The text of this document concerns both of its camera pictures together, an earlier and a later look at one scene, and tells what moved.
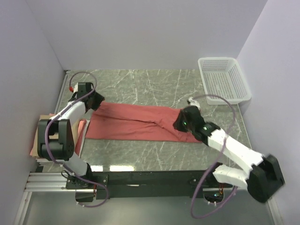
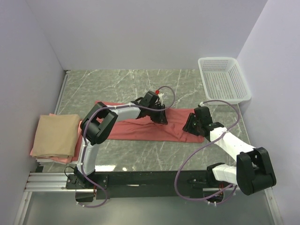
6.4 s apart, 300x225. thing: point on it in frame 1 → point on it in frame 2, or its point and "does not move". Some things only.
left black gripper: (99, 99) → (161, 118)
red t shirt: (115, 121) does not move
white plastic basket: (223, 77) does not move
